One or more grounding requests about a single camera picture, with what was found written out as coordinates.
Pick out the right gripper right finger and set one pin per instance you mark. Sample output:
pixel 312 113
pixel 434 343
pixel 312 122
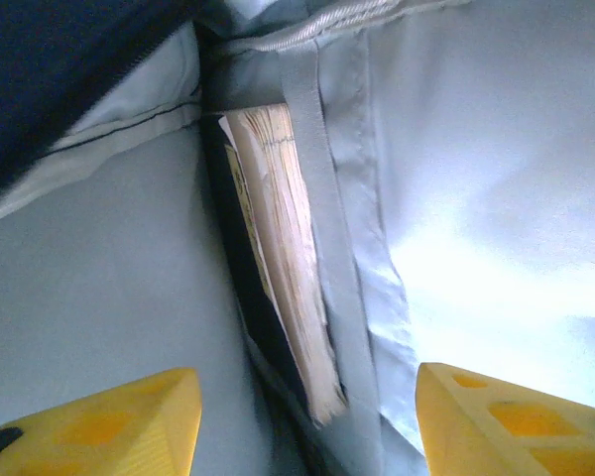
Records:
pixel 501 431

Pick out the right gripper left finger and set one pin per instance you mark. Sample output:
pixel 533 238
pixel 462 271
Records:
pixel 119 431

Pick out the navy blue backpack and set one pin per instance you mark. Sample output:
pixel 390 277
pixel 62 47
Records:
pixel 104 248

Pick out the navy blue notebook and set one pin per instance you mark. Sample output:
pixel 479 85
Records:
pixel 282 248

